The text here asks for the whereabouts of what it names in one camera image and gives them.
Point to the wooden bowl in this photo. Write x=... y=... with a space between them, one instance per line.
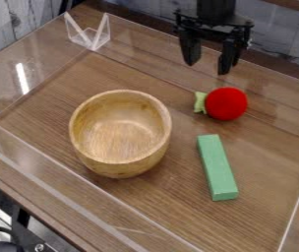
x=120 y=130

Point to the red plush strawberry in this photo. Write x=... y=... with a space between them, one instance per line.
x=223 y=104

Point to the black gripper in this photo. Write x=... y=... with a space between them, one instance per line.
x=214 y=21

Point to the green rectangular block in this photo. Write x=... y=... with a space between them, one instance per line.
x=221 y=179

